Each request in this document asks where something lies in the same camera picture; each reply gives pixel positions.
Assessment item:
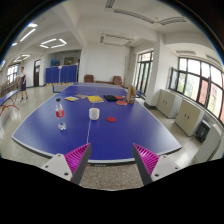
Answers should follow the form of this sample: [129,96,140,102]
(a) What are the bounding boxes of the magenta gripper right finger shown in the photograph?
[131,142,183,186]

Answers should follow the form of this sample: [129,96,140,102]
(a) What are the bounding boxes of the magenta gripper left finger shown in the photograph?
[41,142,93,186]

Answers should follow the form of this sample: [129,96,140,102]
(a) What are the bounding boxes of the clear water bottle red label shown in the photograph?
[55,98,64,123]

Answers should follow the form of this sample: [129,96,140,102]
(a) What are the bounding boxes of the small clear glass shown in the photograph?
[58,122,66,130]

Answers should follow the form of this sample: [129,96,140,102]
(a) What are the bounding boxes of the white cup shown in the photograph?
[89,108,100,120]

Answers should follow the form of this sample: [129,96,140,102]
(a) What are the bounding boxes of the red round paddle disc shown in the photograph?
[106,117,116,123]

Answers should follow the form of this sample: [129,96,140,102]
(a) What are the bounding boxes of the blue ping pong table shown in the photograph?
[0,90,19,116]
[12,83,181,164]

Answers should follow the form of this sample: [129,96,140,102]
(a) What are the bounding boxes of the white cabinet far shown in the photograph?
[156,90,182,119]

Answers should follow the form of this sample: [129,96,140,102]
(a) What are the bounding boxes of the white cabinet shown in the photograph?
[175,100,204,136]
[156,90,182,119]

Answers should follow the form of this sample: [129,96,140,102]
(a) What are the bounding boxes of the yellow blue booklet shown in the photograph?
[64,96,79,102]

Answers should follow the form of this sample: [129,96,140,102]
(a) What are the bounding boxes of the yellow book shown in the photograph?
[87,95,104,103]

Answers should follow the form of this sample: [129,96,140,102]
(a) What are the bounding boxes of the white cabinet near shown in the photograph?
[175,100,204,136]

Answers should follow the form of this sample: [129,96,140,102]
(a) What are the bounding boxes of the grey paper sheet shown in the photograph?
[75,94,87,99]

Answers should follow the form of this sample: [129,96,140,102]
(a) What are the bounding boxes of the orange ping pong paddle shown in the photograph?
[116,100,127,106]

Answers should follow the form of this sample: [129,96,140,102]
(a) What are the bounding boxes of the black bin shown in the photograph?
[195,120,210,143]

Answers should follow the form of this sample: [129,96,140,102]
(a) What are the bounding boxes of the red paddle far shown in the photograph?
[115,96,124,100]

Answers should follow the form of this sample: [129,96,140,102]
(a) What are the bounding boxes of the brown armchair left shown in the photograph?
[84,75,94,83]

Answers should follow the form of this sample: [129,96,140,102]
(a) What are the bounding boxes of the brown armchair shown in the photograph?
[113,76,123,86]
[84,75,94,83]

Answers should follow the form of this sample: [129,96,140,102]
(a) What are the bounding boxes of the brown armchair right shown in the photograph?
[113,76,123,86]

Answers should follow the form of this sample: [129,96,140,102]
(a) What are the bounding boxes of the blue partition boards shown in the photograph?
[45,65,77,83]

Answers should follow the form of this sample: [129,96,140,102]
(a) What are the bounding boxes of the person in dark clothes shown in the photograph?
[20,67,28,101]

